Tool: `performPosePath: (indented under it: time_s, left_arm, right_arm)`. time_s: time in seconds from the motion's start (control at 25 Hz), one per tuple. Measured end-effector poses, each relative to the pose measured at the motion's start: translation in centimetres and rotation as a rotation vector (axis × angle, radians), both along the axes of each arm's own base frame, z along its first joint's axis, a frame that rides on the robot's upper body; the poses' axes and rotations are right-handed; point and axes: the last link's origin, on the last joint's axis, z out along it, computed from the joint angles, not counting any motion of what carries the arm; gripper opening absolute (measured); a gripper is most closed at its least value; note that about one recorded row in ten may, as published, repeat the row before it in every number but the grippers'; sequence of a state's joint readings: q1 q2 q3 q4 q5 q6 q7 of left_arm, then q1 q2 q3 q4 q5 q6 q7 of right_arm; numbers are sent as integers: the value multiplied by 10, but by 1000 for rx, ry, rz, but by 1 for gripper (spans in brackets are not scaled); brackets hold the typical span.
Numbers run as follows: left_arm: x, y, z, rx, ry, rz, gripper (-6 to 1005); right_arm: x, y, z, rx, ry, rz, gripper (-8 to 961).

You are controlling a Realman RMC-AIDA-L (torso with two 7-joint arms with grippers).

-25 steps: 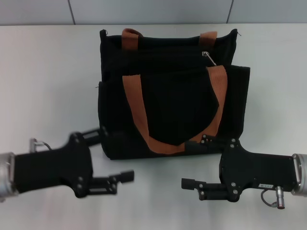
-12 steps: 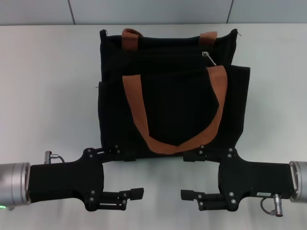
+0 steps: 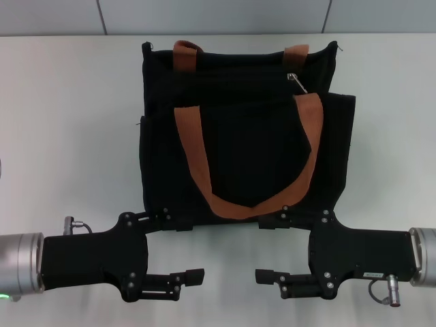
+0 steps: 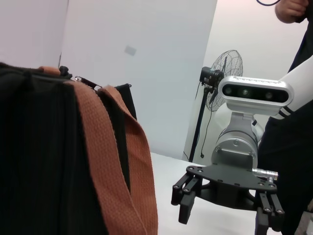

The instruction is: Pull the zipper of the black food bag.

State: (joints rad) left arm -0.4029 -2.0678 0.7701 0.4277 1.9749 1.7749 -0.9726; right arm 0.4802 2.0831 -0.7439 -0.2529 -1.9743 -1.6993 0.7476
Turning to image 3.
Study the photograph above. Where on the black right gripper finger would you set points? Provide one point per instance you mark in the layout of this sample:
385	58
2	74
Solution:
286	219
289	282

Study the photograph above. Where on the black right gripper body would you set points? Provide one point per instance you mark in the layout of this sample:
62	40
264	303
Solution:
361	252

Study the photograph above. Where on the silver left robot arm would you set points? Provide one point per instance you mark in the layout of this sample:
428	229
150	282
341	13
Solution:
20	262

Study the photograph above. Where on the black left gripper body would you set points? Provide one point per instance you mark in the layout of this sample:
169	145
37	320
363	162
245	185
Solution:
95	255

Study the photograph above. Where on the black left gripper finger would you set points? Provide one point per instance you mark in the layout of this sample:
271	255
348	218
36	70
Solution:
177	281
170	221

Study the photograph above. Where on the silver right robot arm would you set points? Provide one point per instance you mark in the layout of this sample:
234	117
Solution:
424	255

